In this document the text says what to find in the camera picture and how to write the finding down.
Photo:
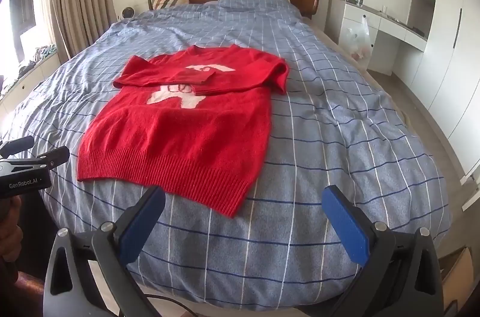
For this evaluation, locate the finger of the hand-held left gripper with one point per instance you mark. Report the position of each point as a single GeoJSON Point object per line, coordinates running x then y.
{"type": "Point", "coordinates": [56, 156]}
{"type": "Point", "coordinates": [18, 144]}

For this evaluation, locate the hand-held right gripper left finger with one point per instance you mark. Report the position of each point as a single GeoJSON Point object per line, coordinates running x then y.
{"type": "Point", "coordinates": [142, 223]}

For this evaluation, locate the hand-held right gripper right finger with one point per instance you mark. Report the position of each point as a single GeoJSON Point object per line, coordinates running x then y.
{"type": "Point", "coordinates": [347, 227]}

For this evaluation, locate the red knit sweater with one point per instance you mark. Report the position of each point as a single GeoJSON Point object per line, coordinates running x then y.
{"type": "Point", "coordinates": [172, 137]}

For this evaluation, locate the person's left hand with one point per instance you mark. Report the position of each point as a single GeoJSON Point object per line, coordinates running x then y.
{"type": "Point", "coordinates": [11, 227]}

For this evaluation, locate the blue checked blanket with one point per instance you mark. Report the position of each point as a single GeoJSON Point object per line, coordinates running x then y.
{"type": "Point", "coordinates": [318, 152]}

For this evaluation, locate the cardboard box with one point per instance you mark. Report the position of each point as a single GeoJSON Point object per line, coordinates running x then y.
{"type": "Point", "coordinates": [455, 272]}

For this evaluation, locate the window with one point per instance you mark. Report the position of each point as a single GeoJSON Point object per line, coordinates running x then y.
{"type": "Point", "coordinates": [22, 10]}

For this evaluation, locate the small round dark clock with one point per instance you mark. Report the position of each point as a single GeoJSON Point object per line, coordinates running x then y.
{"type": "Point", "coordinates": [128, 13]}

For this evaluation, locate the clear plastic bag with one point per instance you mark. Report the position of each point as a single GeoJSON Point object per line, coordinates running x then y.
{"type": "Point", "coordinates": [358, 40]}

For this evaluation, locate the white desk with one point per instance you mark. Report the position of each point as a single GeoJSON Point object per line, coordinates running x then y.
{"type": "Point", "coordinates": [390, 26]}

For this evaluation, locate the white wardrobe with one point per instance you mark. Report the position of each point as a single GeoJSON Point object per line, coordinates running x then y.
{"type": "Point", "coordinates": [450, 40]}

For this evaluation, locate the drinking glass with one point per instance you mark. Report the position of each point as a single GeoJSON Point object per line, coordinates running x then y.
{"type": "Point", "coordinates": [383, 9]}

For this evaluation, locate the blue checked pillow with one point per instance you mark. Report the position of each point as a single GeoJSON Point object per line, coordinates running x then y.
{"type": "Point", "coordinates": [255, 2]}

